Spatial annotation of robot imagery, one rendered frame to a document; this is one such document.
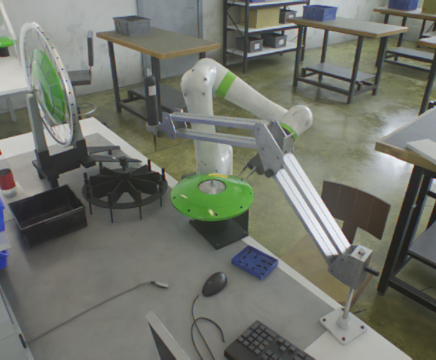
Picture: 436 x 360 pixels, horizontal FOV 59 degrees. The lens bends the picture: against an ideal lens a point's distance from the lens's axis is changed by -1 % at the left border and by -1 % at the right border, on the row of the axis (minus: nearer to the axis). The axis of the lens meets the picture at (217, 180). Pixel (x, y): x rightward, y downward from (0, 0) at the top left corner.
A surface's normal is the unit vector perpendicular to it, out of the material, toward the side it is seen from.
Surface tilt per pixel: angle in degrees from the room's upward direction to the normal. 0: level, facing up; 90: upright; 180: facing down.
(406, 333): 0
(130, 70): 90
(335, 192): 90
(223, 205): 21
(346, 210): 90
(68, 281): 0
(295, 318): 0
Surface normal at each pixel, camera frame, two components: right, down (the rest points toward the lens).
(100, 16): 0.61, 0.41
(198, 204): -0.15, -0.64
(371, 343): 0.00, -0.86
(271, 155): -0.66, 0.39
